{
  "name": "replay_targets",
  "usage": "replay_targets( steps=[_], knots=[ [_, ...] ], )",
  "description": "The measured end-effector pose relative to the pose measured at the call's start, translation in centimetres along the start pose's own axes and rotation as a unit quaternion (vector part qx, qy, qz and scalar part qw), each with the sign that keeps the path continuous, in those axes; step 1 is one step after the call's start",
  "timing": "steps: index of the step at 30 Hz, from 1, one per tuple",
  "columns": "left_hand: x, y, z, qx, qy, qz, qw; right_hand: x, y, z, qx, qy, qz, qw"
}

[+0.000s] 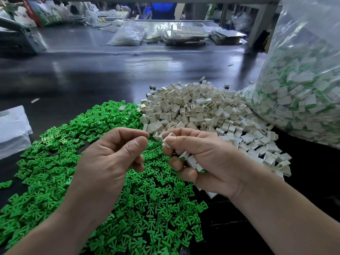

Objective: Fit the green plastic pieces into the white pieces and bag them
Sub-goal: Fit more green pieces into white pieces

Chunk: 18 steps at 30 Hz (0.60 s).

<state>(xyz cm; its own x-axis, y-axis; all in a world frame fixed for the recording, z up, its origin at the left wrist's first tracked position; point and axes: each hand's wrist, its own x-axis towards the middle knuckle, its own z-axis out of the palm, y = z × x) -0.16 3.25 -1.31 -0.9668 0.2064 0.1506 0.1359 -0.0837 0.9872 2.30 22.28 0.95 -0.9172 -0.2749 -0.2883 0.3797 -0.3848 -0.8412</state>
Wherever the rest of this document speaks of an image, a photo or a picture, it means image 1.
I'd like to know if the blue crate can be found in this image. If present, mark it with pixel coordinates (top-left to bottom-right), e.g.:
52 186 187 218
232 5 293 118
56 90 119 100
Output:
146 3 177 20

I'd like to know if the stack of clear flat bags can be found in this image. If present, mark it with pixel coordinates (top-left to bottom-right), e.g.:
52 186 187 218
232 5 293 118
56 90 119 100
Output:
0 106 33 160

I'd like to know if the person's right forearm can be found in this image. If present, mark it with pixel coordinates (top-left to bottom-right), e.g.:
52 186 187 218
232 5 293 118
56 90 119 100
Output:
234 170 340 255

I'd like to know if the grey metal slanted post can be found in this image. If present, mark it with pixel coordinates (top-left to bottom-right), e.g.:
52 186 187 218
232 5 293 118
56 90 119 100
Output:
247 0 281 50

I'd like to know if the clear plastic bag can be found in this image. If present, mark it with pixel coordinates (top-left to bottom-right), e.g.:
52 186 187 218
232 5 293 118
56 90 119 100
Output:
242 0 340 149

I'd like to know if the grey heat sealer machine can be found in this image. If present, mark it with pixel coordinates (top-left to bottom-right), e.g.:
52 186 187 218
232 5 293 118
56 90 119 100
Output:
0 16 47 55

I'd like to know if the person's left forearm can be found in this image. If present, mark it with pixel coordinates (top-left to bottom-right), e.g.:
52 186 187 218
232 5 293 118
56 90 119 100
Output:
5 202 102 255

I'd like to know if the pile of green plastic clips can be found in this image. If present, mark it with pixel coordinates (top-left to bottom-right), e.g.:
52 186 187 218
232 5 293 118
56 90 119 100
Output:
0 100 209 255

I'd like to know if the small clear bag of parts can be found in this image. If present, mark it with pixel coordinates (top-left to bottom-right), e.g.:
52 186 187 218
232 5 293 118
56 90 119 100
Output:
107 25 145 47

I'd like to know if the person's left hand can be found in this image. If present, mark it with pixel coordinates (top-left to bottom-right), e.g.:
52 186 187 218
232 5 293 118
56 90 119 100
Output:
64 127 150 226

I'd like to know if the person's right hand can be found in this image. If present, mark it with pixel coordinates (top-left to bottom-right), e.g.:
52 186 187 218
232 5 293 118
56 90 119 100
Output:
161 128 261 200

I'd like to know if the pile of white plastic caps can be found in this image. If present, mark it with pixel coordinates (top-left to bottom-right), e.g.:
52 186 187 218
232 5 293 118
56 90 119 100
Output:
140 79 293 199

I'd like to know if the grey metal horizontal bar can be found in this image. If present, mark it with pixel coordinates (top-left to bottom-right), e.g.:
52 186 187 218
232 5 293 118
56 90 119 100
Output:
0 0 281 4

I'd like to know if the dark flat tray stack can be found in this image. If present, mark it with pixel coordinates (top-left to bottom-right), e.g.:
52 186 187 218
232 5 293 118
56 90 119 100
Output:
211 27 247 46

